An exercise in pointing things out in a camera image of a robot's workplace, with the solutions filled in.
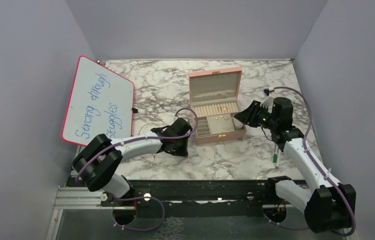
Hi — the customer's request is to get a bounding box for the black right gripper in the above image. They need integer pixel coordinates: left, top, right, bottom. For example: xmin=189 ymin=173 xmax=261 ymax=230
xmin=234 ymin=100 xmax=278 ymax=130

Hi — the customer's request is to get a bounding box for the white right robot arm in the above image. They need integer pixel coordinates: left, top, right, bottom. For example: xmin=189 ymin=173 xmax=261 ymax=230
xmin=234 ymin=97 xmax=356 ymax=235

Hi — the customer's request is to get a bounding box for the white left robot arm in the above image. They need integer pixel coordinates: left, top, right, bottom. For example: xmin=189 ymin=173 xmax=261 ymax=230
xmin=72 ymin=118 xmax=194 ymax=206

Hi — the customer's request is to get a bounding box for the pink jewelry box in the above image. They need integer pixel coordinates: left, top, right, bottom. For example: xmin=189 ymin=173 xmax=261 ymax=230
xmin=188 ymin=66 xmax=246 ymax=145

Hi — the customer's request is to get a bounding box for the white oval watch pillow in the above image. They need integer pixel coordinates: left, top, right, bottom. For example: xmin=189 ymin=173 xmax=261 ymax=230
xmin=233 ymin=118 xmax=244 ymax=131

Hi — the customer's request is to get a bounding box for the green marker pen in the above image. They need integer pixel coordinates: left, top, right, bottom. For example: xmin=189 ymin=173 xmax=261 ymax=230
xmin=272 ymin=144 xmax=279 ymax=164

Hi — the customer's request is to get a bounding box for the pink-framed whiteboard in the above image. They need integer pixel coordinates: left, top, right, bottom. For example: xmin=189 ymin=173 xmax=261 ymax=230
xmin=60 ymin=55 xmax=135 ymax=146

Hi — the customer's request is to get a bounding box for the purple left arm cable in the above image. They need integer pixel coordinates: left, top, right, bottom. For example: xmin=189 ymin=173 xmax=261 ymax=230
xmin=74 ymin=107 xmax=199 ymax=232

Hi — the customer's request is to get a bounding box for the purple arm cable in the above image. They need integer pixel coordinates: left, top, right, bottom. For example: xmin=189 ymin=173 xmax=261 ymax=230
xmin=262 ymin=86 xmax=357 ymax=237
xmin=74 ymin=107 xmax=199 ymax=232

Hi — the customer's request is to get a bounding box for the silver bangle bracelet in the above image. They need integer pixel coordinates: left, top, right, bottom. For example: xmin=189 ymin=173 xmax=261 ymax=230
xmin=133 ymin=122 xmax=157 ymax=137

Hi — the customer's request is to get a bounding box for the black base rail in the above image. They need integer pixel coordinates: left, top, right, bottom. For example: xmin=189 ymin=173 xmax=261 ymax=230
xmin=88 ymin=180 xmax=290 ymax=218

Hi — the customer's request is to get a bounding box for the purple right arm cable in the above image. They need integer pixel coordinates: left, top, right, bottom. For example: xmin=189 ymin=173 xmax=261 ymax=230
xmin=262 ymin=86 xmax=357 ymax=237

